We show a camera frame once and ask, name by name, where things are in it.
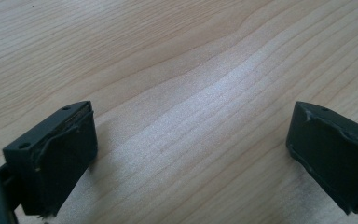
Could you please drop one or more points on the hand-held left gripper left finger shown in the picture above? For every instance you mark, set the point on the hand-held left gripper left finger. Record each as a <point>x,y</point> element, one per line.
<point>56,155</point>

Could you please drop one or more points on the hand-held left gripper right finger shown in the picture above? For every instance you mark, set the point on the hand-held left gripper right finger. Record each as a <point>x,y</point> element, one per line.
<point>332,149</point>

